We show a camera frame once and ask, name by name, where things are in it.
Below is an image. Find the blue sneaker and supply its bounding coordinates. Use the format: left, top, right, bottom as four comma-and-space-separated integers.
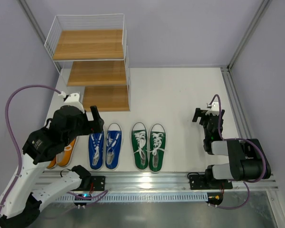
88, 131, 105, 171
105, 123, 123, 170

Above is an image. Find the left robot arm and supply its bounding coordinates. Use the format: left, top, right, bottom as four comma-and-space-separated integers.
0, 105, 104, 228

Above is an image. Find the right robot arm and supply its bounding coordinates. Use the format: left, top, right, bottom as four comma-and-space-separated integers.
192, 108, 271, 189

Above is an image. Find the right orange sneaker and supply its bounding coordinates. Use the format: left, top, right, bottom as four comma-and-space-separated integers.
56, 138, 77, 167

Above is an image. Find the orange sneaker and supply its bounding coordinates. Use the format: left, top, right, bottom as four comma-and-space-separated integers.
47, 158, 57, 169
56, 138, 77, 167

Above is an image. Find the left green sneaker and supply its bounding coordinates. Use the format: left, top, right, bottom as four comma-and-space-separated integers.
131, 122, 148, 171

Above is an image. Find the green sneaker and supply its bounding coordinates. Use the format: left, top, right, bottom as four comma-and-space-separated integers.
149, 123, 166, 173
131, 122, 148, 171

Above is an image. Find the left orange sneaker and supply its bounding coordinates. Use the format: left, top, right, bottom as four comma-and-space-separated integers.
47, 158, 57, 169

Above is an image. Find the right green sneaker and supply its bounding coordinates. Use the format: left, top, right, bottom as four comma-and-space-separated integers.
149, 123, 166, 173

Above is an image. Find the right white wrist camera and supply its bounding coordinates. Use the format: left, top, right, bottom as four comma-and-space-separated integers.
206, 102, 220, 116

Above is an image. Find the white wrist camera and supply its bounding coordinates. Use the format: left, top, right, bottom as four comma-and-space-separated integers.
206, 102, 220, 116
58, 91, 85, 113

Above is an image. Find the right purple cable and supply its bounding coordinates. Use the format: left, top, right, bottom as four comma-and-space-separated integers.
210, 94, 268, 210

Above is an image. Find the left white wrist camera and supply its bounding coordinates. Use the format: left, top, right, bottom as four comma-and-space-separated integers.
58, 91, 85, 113

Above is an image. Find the right aluminium frame rail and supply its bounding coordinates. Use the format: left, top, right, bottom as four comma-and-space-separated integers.
220, 66, 253, 138

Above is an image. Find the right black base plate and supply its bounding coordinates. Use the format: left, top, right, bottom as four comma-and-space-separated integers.
187, 172, 233, 190

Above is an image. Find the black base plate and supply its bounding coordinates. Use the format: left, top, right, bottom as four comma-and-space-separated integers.
187, 172, 233, 190
74, 176, 105, 191

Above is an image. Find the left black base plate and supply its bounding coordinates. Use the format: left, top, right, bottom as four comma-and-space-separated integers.
74, 176, 105, 191

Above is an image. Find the aluminium front rail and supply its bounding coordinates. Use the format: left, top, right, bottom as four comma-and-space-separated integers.
30, 171, 279, 193

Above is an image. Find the white wire wooden shoe shelf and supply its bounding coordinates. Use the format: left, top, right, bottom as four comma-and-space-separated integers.
44, 14, 131, 112

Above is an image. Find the grey slotted cable duct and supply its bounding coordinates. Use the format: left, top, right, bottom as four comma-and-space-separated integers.
55, 192, 208, 203

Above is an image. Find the left aluminium frame post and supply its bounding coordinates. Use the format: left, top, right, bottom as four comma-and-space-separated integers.
17, 0, 62, 73

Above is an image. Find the aluminium frame post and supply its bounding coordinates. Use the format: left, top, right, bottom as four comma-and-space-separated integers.
17, 0, 62, 73
227, 0, 272, 71

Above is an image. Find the right aluminium frame post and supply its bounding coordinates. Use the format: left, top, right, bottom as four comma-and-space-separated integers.
227, 0, 272, 71

